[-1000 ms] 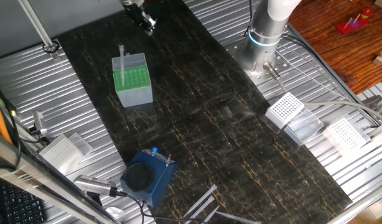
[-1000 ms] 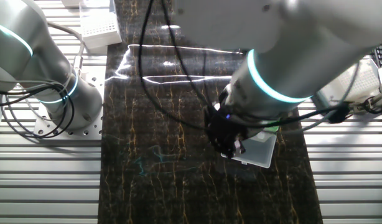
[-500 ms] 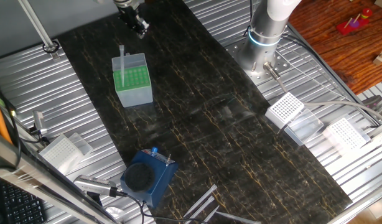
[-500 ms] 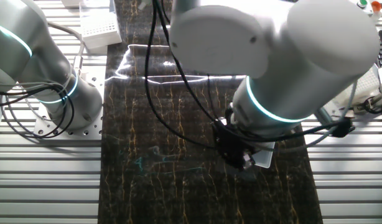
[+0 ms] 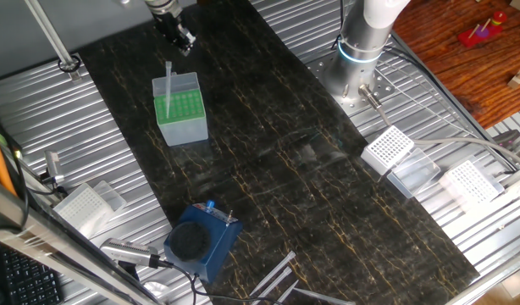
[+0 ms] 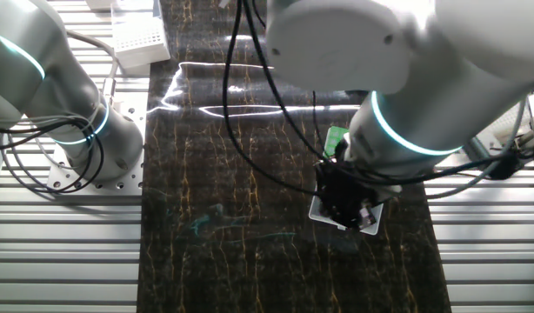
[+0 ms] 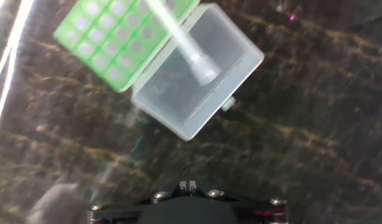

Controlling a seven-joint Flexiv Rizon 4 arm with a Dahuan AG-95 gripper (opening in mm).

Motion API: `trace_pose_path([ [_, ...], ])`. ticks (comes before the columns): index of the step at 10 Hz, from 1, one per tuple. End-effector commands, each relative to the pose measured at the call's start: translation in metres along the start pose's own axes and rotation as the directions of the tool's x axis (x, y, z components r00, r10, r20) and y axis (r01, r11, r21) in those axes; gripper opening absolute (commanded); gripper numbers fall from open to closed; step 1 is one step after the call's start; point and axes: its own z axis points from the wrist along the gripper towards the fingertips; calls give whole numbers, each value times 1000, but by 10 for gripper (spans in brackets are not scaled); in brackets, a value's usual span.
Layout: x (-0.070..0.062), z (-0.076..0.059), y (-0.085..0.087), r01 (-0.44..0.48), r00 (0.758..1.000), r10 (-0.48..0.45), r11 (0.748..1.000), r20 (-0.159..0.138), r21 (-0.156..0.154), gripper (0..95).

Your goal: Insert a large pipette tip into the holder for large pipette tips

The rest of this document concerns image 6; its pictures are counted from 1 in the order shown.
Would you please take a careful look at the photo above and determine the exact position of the white tip rack clear lid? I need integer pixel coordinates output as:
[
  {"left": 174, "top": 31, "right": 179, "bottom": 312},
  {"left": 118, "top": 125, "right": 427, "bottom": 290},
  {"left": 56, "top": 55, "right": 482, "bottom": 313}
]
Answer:
[
  {"left": 475, "top": 102, "right": 531, "bottom": 149},
  {"left": 110, "top": 0, "right": 171, "bottom": 76}
]

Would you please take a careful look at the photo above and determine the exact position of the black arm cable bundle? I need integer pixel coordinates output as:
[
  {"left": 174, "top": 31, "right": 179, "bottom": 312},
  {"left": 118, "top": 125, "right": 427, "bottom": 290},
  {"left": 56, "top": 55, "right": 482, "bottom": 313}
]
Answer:
[{"left": 0, "top": 115, "right": 106, "bottom": 195}]

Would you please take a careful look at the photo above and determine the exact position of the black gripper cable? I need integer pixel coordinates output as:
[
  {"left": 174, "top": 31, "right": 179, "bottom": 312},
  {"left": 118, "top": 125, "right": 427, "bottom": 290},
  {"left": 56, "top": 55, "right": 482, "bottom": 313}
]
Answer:
[{"left": 222, "top": 0, "right": 524, "bottom": 196}]

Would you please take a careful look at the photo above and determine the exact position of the metal camera clamp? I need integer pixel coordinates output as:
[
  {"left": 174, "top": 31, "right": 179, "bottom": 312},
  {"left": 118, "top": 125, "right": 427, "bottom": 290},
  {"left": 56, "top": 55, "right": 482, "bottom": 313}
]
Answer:
[{"left": 510, "top": 130, "right": 534, "bottom": 154}]

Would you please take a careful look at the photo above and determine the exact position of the thin grey cable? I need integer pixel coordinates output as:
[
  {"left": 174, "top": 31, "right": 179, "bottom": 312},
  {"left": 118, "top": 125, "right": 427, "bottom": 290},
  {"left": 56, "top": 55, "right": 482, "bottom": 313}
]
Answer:
[{"left": 0, "top": 130, "right": 77, "bottom": 189}]

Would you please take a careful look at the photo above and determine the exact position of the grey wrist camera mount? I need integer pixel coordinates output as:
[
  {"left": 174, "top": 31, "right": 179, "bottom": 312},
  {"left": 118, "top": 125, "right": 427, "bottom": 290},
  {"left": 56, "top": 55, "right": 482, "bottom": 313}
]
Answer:
[{"left": 464, "top": 137, "right": 492, "bottom": 163}]

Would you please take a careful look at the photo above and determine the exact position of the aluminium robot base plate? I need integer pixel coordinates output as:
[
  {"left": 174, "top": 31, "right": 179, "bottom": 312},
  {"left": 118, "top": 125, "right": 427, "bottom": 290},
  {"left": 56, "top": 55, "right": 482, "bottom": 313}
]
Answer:
[{"left": 47, "top": 91, "right": 150, "bottom": 196}]

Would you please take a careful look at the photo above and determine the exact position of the grey robot power cable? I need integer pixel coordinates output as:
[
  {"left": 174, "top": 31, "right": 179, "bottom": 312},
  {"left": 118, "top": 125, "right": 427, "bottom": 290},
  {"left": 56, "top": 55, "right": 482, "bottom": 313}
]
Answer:
[{"left": 65, "top": 30, "right": 121, "bottom": 106}]

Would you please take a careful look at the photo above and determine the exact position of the green pipette tip holder box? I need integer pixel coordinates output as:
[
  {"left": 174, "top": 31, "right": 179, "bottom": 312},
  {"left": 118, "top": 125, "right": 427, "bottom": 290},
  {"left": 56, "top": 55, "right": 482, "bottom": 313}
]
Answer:
[{"left": 308, "top": 125, "right": 384, "bottom": 236}]

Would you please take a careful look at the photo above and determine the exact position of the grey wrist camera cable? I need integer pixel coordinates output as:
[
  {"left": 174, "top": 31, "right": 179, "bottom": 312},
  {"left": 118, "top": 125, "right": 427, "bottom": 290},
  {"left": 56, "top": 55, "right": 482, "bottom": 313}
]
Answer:
[{"left": 425, "top": 97, "right": 529, "bottom": 200}]

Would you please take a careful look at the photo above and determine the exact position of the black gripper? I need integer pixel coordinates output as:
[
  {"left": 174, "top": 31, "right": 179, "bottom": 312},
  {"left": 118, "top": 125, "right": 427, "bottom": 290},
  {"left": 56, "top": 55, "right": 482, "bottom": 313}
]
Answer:
[{"left": 315, "top": 161, "right": 379, "bottom": 231}]

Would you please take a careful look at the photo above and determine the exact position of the black round cable connector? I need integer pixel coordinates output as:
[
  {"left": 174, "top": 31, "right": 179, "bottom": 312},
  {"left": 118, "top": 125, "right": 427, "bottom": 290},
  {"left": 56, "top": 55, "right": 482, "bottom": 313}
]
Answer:
[{"left": 488, "top": 154, "right": 524, "bottom": 180}]

